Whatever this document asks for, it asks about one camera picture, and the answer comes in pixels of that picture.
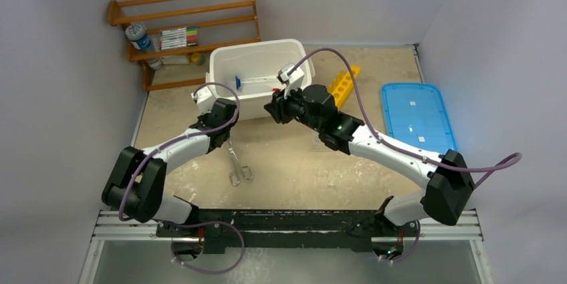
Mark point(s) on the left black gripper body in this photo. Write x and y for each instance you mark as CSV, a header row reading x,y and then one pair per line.
x,y
203,117

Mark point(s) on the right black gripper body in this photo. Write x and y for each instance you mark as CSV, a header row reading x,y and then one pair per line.
x,y
283,107

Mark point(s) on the blue cap glass tube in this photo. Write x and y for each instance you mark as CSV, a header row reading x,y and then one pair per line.
x,y
240,83

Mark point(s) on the yellow test tube rack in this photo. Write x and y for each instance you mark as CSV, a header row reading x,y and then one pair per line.
x,y
341,88

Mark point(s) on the white plastic bin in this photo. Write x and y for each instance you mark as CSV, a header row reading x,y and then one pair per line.
x,y
251,70

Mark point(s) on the blue plastic lid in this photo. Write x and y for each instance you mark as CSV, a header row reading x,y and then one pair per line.
x,y
415,113

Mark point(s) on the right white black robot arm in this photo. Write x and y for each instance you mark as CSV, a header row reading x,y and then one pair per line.
x,y
445,186

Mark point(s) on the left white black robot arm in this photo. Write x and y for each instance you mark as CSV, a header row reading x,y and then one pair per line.
x,y
136,183

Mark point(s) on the clear well plate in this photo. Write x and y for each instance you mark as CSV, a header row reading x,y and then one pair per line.
x,y
317,143

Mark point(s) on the yellow grey small object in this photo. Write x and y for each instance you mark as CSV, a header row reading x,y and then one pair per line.
x,y
197,58

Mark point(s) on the small clear capped bottle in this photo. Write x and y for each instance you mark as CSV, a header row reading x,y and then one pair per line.
x,y
154,63

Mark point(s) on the coloured marker pen set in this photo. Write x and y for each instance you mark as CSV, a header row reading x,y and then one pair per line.
x,y
179,38

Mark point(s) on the wooden shelf rack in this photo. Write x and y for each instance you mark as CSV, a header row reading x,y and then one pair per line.
x,y
116,17

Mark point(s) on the blue label round container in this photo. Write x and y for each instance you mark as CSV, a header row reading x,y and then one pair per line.
x,y
138,37

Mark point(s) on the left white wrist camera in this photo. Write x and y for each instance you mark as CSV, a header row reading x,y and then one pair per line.
x,y
204,100

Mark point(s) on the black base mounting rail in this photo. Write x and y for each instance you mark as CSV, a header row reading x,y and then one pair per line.
x,y
213,230

